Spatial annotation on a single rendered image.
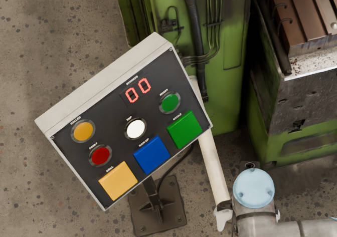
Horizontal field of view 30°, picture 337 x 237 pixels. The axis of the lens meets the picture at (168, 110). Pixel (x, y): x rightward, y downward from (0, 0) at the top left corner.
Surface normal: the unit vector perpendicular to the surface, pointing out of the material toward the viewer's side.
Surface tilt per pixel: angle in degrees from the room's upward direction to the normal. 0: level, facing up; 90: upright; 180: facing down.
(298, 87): 90
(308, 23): 0
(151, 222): 0
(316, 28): 0
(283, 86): 90
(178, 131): 60
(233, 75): 90
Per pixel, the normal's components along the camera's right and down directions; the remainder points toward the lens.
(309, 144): -0.07, -0.36
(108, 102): 0.50, 0.43
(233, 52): 0.23, 0.90
